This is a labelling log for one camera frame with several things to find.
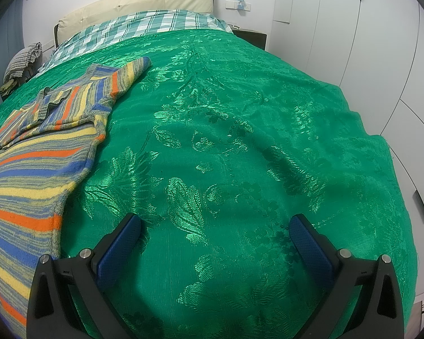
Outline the teal checkered blanket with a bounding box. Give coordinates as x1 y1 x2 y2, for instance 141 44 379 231
39 9 234 75

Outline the grey checked cloth pile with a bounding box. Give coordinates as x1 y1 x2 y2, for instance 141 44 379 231
3 42 43 82

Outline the dark bedside table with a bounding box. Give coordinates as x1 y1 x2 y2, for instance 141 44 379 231
232 28 268 51

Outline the green floral bedspread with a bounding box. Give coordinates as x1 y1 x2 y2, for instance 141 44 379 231
0 28 421 339

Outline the olive green cloth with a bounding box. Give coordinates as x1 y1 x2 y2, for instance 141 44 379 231
0 79 22 97

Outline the striped knit sweater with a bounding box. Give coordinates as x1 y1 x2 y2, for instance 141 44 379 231
0 56 152 338

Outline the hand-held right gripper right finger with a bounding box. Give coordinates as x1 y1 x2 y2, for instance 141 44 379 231
289 214 405 339

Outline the white wardrobe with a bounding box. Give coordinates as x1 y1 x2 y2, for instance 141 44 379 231
271 0 424 313

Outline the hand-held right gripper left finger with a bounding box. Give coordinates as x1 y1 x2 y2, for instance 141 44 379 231
26 214 142 339

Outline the beige padded headboard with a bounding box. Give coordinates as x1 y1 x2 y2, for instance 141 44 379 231
57 0 214 43

